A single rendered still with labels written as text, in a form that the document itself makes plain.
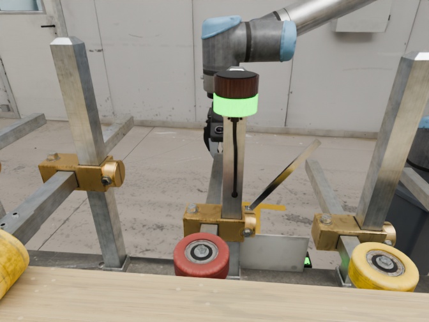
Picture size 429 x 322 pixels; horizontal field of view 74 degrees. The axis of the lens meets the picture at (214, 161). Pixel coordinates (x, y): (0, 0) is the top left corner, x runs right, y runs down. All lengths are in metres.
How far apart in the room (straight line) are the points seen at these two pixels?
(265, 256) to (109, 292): 0.36
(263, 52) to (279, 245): 0.43
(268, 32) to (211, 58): 0.14
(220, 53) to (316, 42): 2.44
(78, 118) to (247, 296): 0.36
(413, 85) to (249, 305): 0.36
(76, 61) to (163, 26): 2.73
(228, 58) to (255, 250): 0.43
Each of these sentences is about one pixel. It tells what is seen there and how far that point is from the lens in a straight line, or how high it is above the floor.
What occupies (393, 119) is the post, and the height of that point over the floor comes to 1.07.
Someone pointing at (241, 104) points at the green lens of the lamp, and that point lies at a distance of 0.37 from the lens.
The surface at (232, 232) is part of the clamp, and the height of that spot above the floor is 0.84.
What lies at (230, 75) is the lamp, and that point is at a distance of 0.38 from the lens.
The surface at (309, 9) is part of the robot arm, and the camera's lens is 0.87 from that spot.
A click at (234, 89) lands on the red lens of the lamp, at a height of 1.12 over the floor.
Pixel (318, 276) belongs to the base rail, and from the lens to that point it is 0.70.
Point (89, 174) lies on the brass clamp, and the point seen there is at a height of 0.96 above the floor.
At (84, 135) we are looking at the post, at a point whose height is 1.03.
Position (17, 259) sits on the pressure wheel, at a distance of 0.43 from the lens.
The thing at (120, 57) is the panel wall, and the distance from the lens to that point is 3.40.
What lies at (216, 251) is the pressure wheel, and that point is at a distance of 0.42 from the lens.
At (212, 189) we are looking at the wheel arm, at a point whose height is 0.86.
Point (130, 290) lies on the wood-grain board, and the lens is 0.40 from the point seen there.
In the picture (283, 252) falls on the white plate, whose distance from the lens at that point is 0.65.
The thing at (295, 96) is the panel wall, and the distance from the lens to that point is 3.15.
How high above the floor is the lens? 1.21
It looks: 28 degrees down
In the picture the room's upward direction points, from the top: straight up
